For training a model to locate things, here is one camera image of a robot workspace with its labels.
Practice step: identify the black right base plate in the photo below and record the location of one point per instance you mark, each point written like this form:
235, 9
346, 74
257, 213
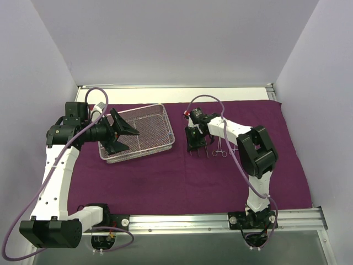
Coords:
249, 220

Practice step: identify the purple cloth wrap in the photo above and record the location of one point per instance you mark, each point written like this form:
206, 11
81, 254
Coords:
173, 183

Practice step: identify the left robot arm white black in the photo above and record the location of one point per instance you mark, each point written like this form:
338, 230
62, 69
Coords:
53, 198

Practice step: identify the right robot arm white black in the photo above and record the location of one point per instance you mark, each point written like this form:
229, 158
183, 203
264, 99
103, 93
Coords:
256, 151

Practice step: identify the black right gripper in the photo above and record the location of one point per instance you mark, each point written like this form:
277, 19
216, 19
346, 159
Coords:
196, 137

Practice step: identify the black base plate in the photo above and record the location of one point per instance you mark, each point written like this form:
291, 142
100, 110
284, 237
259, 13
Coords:
118, 220
249, 220

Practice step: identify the aluminium front rail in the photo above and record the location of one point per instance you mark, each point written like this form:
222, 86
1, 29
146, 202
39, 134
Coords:
176, 220

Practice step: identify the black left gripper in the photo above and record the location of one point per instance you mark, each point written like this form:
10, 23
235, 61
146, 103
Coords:
112, 133

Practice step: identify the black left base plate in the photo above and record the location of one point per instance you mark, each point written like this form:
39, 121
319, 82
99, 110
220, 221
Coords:
118, 220

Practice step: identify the metal mesh instrument tray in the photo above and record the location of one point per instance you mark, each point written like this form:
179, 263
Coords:
156, 134

